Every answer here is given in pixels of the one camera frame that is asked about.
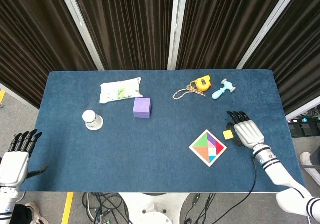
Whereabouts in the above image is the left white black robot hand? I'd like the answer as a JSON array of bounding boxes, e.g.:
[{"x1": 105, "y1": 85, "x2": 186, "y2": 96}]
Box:
[{"x1": 0, "y1": 129, "x2": 49, "y2": 186}]

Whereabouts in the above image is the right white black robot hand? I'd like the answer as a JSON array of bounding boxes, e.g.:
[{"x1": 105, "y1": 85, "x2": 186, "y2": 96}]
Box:
[{"x1": 226, "y1": 110, "x2": 266, "y2": 150}]

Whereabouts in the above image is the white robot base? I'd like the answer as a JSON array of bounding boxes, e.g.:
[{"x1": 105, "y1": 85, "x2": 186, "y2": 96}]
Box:
[{"x1": 117, "y1": 192, "x2": 191, "y2": 224}]

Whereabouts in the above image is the green triangle puzzle piece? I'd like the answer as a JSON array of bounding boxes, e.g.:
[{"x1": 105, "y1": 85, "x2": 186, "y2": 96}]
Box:
[{"x1": 193, "y1": 132, "x2": 209, "y2": 148}]

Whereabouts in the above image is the orange triangle puzzle piece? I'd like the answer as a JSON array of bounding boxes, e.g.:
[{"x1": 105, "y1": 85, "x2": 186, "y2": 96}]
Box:
[{"x1": 192, "y1": 147, "x2": 210, "y2": 163}]

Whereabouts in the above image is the black trouser leg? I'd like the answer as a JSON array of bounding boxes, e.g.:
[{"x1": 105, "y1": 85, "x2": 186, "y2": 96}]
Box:
[{"x1": 11, "y1": 204, "x2": 35, "y2": 224}]

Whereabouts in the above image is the white sneaker with black stripe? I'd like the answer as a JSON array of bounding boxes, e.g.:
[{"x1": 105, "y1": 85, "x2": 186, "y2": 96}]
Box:
[{"x1": 24, "y1": 201, "x2": 49, "y2": 224}]

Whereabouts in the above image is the light blue toy hammer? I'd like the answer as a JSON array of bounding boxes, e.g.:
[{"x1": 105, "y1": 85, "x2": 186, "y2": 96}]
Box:
[{"x1": 211, "y1": 78, "x2": 237, "y2": 100}]

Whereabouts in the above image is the white tangram puzzle tray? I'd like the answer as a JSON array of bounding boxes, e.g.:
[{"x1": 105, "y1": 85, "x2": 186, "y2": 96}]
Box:
[{"x1": 188, "y1": 129, "x2": 228, "y2": 167}]

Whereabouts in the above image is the plain white sneaker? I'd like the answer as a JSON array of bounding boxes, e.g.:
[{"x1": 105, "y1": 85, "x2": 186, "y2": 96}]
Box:
[{"x1": 299, "y1": 151, "x2": 320, "y2": 178}]

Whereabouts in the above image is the yellow floor tape strip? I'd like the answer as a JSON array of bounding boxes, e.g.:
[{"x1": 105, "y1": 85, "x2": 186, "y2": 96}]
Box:
[{"x1": 61, "y1": 191, "x2": 75, "y2": 224}]

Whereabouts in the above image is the yellow tape measure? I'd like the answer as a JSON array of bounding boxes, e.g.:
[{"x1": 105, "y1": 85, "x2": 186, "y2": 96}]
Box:
[{"x1": 191, "y1": 75, "x2": 213, "y2": 92}]

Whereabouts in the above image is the grey trouser leg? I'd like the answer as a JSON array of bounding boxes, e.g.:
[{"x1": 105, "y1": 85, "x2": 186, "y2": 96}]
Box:
[{"x1": 309, "y1": 152, "x2": 320, "y2": 170}]

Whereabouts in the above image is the dark brown curtain panel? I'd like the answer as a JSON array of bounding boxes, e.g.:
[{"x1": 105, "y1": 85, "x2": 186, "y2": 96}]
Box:
[
  {"x1": 176, "y1": 0, "x2": 292, "y2": 70},
  {"x1": 243, "y1": 0, "x2": 320, "y2": 115},
  {"x1": 69, "y1": 0, "x2": 176, "y2": 71},
  {"x1": 0, "y1": 0, "x2": 98, "y2": 109}
]

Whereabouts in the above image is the white paper cup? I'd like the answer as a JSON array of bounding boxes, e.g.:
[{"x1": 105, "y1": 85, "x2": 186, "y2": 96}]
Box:
[{"x1": 82, "y1": 109, "x2": 104, "y2": 131}]

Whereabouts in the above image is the blue felt table mat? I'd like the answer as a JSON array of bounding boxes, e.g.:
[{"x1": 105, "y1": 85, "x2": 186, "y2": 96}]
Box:
[{"x1": 17, "y1": 69, "x2": 307, "y2": 194}]

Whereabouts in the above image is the purple foam cube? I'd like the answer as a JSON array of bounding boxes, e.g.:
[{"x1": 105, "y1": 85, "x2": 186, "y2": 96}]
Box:
[{"x1": 132, "y1": 97, "x2": 152, "y2": 119}]

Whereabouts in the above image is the white plastic snack bag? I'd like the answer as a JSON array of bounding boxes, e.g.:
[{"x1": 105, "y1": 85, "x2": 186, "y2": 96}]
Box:
[{"x1": 99, "y1": 77, "x2": 145, "y2": 104}]

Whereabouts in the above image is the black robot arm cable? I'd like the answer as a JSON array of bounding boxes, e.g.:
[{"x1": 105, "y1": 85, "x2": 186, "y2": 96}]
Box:
[{"x1": 238, "y1": 156, "x2": 258, "y2": 205}]

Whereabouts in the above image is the white partition base rail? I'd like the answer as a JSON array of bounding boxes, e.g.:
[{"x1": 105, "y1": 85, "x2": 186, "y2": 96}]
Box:
[{"x1": 285, "y1": 101, "x2": 320, "y2": 121}]

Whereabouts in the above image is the braided beige cord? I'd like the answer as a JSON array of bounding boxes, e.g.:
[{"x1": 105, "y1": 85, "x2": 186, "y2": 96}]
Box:
[{"x1": 172, "y1": 83, "x2": 207, "y2": 100}]

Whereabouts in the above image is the black floor cable bundle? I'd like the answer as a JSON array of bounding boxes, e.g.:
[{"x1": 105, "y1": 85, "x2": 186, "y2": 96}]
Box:
[
  {"x1": 183, "y1": 193, "x2": 216, "y2": 224},
  {"x1": 82, "y1": 192, "x2": 133, "y2": 224}
]

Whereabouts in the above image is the white partition frame post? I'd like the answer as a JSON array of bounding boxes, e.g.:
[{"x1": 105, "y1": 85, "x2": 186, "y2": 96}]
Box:
[
  {"x1": 56, "y1": 0, "x2": 105, "y2": 71},
  {"x1": 166, "y1": 0, "x2": 189, "y2": 71},
  {"x1": 236, "y1": 0, "x2": 300, "y2": 70}
]

